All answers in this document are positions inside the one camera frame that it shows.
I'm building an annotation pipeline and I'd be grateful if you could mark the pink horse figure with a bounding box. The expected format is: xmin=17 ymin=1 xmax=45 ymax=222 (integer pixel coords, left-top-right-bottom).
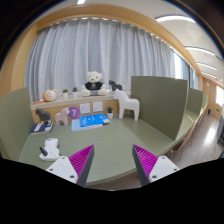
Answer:
xmin=55 ymin=108 xmax=70 ymax=126

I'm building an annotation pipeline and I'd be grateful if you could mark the green desk divider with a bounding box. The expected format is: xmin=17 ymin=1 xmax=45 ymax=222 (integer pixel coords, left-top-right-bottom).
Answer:
xmin=131 ymin=76 xmax=189 ymax=140
xmin=186 ymin=88 xmax=203 ymax=115
xmin=0 ymin=88 xmax=34 ymax=161

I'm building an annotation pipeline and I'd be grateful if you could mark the light blue book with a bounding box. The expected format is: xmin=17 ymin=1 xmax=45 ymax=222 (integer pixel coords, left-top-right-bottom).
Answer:
xmin=71 ymin=119 xmax=102 ymax=131

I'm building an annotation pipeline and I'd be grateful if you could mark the white wall socket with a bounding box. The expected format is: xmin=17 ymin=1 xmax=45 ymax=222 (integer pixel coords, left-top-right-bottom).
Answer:
xmin=80 ymin=103 xmax=90 ymax=114
xmin=93 ymin=102 xmax=103 ymax=112

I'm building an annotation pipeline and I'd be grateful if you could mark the dark blue book stack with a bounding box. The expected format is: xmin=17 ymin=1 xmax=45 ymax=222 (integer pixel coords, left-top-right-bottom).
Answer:
xmin=30 ymin=122 xmax=53 ymax=134

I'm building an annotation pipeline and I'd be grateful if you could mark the dark grey horse figure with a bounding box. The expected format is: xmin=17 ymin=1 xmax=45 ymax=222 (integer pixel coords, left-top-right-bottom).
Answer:
xmin=36 ymin=108 xmax=51 ymax=124

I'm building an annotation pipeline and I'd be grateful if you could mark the small potted plant on desk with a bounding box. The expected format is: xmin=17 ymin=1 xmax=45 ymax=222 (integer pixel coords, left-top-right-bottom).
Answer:
xmin=107 ymin=106 xmax=113 ymax=119

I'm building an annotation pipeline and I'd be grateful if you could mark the green right desk divider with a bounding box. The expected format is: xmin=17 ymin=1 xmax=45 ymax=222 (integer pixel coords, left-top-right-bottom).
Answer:
xmin=131 ymin=76 xmax=189 ymax=140

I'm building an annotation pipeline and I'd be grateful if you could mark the purple round number sign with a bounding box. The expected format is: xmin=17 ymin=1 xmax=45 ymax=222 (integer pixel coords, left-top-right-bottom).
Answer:
xmin=68 ymin=106 xmax=80 ymax=119

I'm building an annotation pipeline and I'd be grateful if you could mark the right potted plant on shelf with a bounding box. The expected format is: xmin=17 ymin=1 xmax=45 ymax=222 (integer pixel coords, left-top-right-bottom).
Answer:
xmin=72 ymin=87 xmax=78 ymax=98

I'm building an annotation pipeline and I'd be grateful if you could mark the large white horse figure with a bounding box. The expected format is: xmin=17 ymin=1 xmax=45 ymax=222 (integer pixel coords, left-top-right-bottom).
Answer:
xmin=114 ymin=89 xmax=140 ymax=120

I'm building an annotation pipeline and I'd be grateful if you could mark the left potted plant on shelf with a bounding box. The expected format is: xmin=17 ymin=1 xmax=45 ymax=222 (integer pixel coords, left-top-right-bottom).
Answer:
xmin=62 ymin=89 xmax=68 ymax=99

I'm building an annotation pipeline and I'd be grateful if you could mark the potted plant on shelf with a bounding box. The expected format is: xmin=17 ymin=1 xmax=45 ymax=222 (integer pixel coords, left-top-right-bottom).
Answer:
xmin=62 ymin=89 xmax=68 ymax=99
xmin=72 ymin=87 xmax=78 ymax=98

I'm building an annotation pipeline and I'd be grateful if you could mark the right white wall socket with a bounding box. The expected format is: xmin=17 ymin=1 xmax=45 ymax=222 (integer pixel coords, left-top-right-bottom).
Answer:
xmin=93 ymin=102 xmax=103 ymax=112

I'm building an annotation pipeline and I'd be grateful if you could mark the small dark horse figure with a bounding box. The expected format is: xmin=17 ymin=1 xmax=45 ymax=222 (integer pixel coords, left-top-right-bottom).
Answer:
xmin=109 ymin=80 xmax=122 ymax=91

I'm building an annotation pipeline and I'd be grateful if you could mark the left white wall socket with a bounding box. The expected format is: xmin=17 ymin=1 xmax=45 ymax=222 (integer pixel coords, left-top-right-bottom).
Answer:
xmin=80 ymin=103 xmax=90 ymax=114

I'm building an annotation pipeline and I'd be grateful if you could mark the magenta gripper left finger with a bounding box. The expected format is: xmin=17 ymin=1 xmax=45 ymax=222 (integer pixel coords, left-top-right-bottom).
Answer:
xmin=47 ymin=145 xmax=95 ymax=187

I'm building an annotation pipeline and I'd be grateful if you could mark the far green desk divider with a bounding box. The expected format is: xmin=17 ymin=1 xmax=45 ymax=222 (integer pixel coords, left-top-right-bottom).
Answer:
xmin=186 ymin=88 xmax=203 ymax=115

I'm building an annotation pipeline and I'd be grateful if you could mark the green left desk divider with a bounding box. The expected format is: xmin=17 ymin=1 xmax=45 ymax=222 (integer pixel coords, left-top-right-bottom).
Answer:
xmin=0 ymin=88 xmax=34 ymax=161

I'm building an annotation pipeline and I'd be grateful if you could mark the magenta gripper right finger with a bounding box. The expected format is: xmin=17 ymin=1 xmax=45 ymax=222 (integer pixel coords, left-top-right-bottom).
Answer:
xmin=132 ymin=145 xmax=179 ymax=186

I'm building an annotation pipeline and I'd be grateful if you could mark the orange white plush toy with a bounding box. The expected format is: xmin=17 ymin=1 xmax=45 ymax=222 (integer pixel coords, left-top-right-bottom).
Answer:
xmin=37 ymin=89 xmax=58 ymax=104

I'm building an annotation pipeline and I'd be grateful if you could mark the grey white curtain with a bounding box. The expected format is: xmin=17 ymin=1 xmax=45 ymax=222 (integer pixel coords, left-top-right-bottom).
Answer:
xmin=23 ymin=17 xmax=200 ymax=103

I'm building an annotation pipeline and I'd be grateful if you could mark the white teddy bear black shirt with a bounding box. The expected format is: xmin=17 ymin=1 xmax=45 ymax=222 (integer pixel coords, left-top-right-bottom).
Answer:
xmin=81 ymin=71 xmax=107 ymax=97

